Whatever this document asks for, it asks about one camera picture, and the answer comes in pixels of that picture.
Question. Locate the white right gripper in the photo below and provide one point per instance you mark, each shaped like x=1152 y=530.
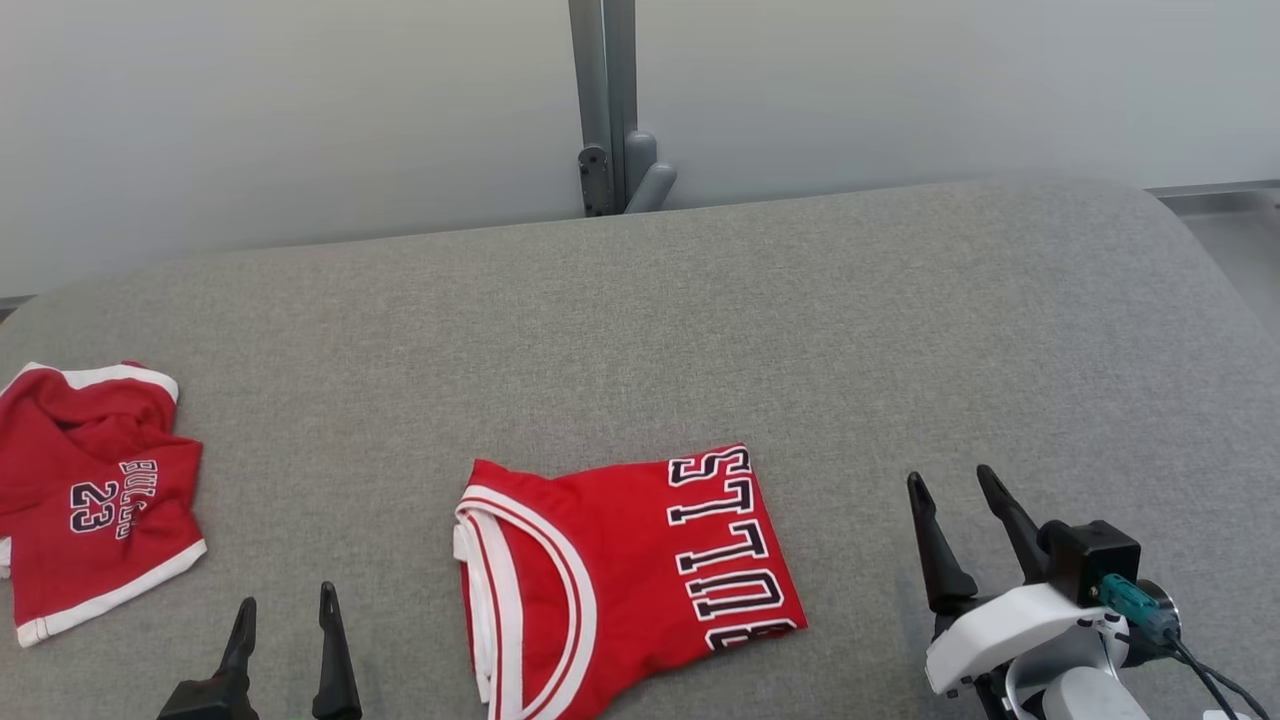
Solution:
x=1010 y=625

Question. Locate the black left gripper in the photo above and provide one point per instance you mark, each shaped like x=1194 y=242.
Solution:
x=210 y=702

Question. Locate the red Bulls 23 shorts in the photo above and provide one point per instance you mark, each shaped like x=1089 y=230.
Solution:
x=90 y=500

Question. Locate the red white Bulls jersey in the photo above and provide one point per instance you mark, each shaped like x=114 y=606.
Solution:
x=620 y=560

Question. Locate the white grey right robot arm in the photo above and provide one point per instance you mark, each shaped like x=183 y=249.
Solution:
x=1085 y=695

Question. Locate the grey fabric sofa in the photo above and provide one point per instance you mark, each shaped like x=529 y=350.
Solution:
x=640 y=330

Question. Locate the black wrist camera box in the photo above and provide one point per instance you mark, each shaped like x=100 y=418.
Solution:
x=1095 y=555

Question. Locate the grey wall base rail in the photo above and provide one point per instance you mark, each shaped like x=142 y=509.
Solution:
x=1220 y=190

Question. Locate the dark grey hinge bracket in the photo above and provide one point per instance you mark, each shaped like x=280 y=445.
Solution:
x=594 y=180

